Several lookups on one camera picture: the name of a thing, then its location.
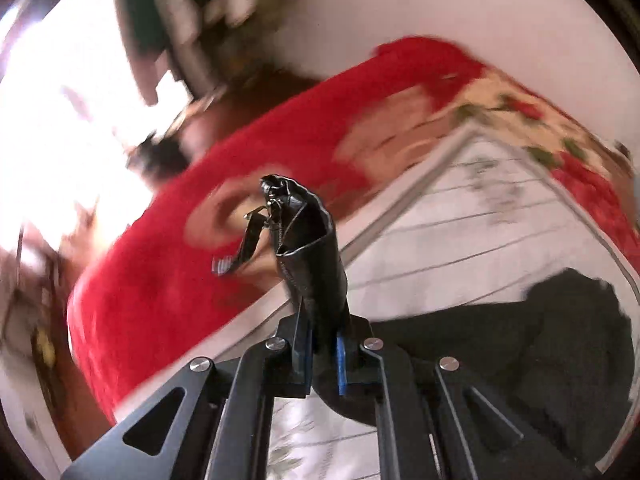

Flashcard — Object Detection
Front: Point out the white diamond-pattern scarf cloth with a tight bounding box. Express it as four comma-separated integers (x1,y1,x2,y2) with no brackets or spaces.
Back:
115,122,639,479

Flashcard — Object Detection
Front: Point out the black bag on floor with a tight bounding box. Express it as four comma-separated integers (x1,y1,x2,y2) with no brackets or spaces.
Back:
126,133,190,185

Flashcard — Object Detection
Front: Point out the red floral blanket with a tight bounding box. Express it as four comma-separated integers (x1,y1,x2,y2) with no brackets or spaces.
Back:
67,37,639,419

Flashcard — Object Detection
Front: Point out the black leather jacket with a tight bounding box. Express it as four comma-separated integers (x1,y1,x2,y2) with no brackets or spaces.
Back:
215,174,634,479

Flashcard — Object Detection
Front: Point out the clothes rack with garments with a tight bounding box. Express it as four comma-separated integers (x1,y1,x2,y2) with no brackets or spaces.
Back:
114,0,294,106

